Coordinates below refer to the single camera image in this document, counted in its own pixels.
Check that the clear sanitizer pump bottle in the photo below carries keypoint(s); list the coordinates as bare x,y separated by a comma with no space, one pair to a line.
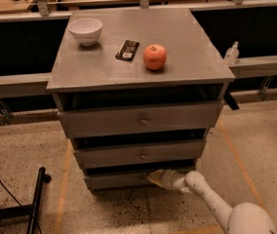
232,54

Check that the red apple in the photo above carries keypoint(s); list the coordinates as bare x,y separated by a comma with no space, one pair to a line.
154,57

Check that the grey drawer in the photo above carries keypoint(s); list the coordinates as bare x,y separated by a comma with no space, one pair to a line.
139,154
140,119
98,179

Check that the grey wooden drawer cabinet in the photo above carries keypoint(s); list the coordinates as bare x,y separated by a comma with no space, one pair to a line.
93,78

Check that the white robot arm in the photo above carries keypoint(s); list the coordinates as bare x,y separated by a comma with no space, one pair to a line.
245,218

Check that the grey metal railing beam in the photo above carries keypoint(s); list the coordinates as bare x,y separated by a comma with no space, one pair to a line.
35,84

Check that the black snack bar wrapper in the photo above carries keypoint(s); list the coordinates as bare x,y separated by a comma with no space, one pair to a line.
127,50

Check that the white ceramic bowl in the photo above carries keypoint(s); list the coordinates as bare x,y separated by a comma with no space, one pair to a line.
86,31

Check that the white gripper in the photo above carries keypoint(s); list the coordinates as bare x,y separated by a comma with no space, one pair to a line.
167,179

